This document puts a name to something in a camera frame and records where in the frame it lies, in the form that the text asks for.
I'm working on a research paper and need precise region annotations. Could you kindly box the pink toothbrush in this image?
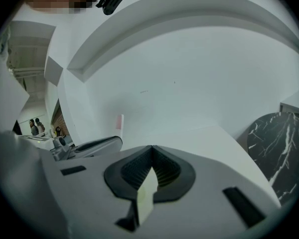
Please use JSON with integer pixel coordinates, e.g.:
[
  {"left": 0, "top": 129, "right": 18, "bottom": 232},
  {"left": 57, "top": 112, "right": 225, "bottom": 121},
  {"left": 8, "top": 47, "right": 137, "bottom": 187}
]
[{"left": 115, "top": 114, "right": 125, "bottom": 137}]

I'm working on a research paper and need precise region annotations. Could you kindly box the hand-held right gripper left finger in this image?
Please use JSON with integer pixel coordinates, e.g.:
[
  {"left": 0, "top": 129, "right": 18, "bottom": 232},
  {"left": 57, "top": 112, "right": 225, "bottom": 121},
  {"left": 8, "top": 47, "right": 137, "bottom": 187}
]
[{"left": 41, "top": 145, "right": 153, "bottom": 239}]

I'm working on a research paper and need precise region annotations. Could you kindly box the black marble round table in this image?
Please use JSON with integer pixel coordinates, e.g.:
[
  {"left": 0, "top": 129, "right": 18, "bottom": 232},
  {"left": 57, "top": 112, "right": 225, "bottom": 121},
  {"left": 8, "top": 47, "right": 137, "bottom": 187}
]
[{"left": 247, "top": 112, "right": 299, "bottom": 206}]

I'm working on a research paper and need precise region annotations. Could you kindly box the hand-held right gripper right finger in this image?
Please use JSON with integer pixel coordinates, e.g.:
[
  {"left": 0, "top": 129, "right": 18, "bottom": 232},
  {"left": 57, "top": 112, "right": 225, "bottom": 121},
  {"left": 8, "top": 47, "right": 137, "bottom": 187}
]
[{"left": 139, "top": 145, "right": 281, "bottom": 239}]

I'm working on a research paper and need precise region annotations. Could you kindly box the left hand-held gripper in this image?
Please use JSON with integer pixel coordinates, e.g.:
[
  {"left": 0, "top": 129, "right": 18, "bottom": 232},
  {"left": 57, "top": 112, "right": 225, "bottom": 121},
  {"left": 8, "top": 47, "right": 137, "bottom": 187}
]
[{"left": 17, "top": 134, "right": 123, "bottom": 162}]

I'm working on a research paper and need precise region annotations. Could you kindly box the white rectangular table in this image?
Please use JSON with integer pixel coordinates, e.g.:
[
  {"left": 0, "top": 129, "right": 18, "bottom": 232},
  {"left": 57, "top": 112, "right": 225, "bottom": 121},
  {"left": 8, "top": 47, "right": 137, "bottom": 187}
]
[{"left": 280, "top": 102, "right": 299, "bottom": 117}]

